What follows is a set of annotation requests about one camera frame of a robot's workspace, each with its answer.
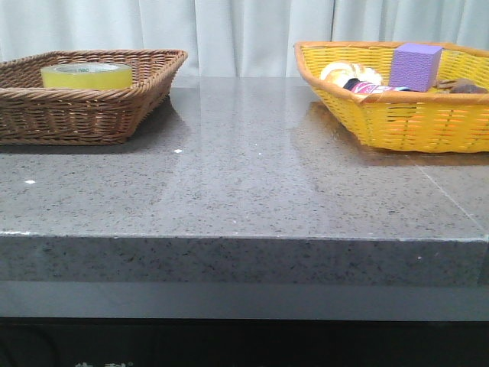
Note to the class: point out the yellow tape roll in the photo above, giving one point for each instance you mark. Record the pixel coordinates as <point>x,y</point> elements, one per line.
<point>93,75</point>

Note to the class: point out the white bread roll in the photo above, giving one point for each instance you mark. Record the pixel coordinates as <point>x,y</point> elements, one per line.
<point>340,72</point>

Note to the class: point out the white curtain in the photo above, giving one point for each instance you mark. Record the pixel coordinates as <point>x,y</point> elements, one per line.
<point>233,38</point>

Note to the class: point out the pink black snack packet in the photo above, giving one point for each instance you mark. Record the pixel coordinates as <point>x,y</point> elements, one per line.
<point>364,87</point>

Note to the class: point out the yellow woven basket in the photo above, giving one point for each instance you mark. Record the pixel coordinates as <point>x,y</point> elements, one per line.
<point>431,122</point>

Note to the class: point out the purple foam block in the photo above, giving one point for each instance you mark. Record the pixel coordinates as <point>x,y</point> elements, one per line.
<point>415,66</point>

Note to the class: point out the brown wicker basket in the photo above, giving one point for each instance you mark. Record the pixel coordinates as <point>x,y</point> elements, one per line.
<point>34,115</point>

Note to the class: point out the brown pastry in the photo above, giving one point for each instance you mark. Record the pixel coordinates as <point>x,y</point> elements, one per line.
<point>459,86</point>

